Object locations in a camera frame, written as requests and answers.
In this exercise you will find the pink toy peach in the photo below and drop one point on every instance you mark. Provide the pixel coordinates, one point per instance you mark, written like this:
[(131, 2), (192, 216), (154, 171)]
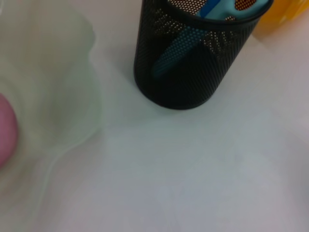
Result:
[(7, 130)]

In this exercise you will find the green wavy glass bowl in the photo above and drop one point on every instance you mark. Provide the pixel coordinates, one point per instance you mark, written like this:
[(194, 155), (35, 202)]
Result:
[(60, 96)]

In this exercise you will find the blue scissors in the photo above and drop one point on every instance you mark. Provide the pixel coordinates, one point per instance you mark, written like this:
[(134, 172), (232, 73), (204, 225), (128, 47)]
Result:
[(217, 9)]

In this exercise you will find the black mesh pen cup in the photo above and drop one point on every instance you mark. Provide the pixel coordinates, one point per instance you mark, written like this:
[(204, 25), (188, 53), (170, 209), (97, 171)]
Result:
[(183, 82)]

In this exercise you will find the yellow plastic bin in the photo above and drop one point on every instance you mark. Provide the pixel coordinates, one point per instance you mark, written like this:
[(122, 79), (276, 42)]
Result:
[(285, 17)]

